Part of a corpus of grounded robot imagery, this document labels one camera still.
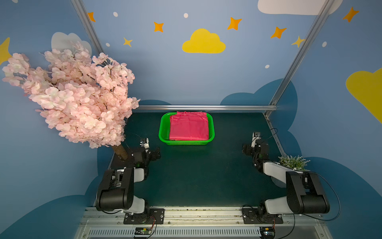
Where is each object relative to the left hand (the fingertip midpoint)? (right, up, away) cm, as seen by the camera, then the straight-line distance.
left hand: (151, 146), depth 94 cm
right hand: (+66, +3, 0) cm, 66 cm away
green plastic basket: (+6, +10, +10) cm, 15 cm away
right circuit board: (+64, -40, -21) cm, 78 cm away
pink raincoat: (+24, +13, +5) cm, 28 cm away
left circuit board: (+2, -39, -22) cm, 45 cm away
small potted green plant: (+82, -6, -17) cm, 84 cm away
